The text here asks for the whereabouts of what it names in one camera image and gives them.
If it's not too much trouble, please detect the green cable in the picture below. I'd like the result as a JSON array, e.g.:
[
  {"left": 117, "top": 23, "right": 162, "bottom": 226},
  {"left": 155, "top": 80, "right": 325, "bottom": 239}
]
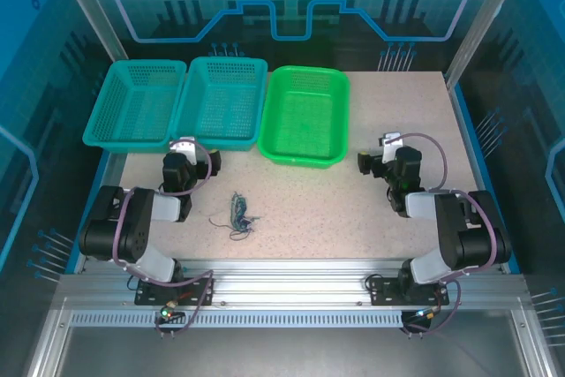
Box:
[
  {"left": 231, "top": 198, "right": 255, "bottom": 233},
  {"left": 226, "top": 191, "right": 248, "bottom": 232}
]

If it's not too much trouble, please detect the teal plastic basket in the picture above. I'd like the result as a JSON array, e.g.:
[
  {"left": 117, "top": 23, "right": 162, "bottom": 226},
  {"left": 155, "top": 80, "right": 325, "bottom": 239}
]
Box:
[
  {"left": 171, "top": 56, "right": 269, "bottom": 154},
  {"left": 82, "top": 58, "right": 188, "bottom": 155}
]

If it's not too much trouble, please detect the green plastic basket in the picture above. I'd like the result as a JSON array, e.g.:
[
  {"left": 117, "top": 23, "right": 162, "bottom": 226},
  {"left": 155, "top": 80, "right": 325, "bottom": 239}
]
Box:
[{"left": 258, "top": 64, "right": 351, "bottom": 170}]

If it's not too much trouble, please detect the connector with LED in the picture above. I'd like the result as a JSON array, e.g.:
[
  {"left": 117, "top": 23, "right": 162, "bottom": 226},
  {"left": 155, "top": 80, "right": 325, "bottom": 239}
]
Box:
[
  {"left": 159, "top": 299, "right": 186, "bottom": 321},
  {"left": 412, "top": 305, "right": 443, "bottom": 321}
]

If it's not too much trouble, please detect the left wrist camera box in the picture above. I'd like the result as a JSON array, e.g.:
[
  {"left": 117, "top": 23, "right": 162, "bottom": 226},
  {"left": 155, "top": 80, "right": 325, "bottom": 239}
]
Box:
[{"left": 169, "top": 135, "right": 198, "bottom": 170}]

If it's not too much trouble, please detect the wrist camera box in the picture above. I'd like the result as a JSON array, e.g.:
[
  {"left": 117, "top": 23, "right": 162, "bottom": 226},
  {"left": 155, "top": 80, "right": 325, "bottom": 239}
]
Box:
[
  {"left": 169, "top": 135, "right": 198, "bottom": 170},
  {"left": 378, "top": 131, "right": 404, "bottom": 166}
]

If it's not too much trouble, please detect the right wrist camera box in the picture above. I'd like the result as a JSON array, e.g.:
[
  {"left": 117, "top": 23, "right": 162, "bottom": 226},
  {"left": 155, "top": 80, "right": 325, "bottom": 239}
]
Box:
[{"left": 378, "top": 131, "right": 404, "bottom": 166}]

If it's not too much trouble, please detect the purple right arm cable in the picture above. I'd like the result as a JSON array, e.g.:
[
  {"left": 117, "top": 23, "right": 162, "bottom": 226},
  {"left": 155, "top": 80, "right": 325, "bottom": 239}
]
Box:
[{"left": 382, "top": 132, "right": 498, "bottom": 339}]

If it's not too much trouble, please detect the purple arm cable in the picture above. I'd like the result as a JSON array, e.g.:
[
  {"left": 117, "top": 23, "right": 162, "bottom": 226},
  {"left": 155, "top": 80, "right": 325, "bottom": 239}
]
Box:
[
  {"left": 111, "top": 138, "right": 216, "bottom": 339},
  {"left": 382, "top": 132, "right": 498, "bottom": 339}
]

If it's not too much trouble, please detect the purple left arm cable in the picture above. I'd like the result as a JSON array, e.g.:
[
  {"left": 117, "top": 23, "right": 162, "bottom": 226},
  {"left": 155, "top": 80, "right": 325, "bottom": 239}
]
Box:
[{"left": 111, "top": 138, "right": 216, "bottom": 339}]

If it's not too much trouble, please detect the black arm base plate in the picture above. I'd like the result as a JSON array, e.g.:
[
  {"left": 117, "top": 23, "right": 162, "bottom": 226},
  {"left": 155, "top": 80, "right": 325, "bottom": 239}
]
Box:
[
  {"left": 365, "top": 274, "right": 451, "bottom": 308},
  {"left": 134, "top": 276, "right": 216, "bottom": 308}
]

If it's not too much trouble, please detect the aluminium frame rail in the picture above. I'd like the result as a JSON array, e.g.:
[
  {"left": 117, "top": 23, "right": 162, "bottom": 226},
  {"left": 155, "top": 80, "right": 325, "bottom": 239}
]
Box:
[{"left": 56, "top": 258, "right": 531, "bottom": 313}]

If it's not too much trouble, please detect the slotted cable duct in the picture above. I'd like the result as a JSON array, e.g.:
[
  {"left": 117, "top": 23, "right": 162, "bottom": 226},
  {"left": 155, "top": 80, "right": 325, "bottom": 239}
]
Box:
[{"left": 68, "top": 310, "right": 408, "bottom": 328}]

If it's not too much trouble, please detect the aluminium frame post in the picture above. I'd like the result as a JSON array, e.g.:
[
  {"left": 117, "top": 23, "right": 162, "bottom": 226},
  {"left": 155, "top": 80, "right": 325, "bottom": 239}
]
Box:
[
  {"left": 442, "top": 0, "right": 533, "bottom": 89},
  {"left": 47, "top": 0, "right": 130, "bottom": 64}
]

